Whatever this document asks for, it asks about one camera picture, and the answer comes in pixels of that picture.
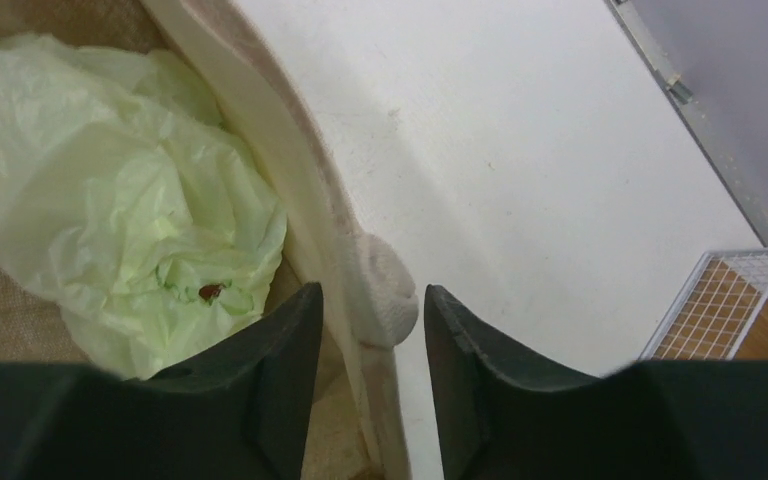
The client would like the brown jute tote bag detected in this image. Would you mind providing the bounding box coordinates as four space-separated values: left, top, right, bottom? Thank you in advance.
0 1 420 479

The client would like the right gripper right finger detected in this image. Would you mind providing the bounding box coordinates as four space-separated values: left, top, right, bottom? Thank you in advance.
424 285 768 479

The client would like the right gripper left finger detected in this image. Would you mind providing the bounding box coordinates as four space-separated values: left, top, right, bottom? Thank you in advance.
0 283 323 479

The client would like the green plastic grocery bag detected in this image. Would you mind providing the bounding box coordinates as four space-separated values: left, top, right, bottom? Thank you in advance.
0 33 287 379

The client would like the white wire wooden shelf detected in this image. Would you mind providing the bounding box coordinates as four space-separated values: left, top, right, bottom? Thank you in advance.
640 248 768 360

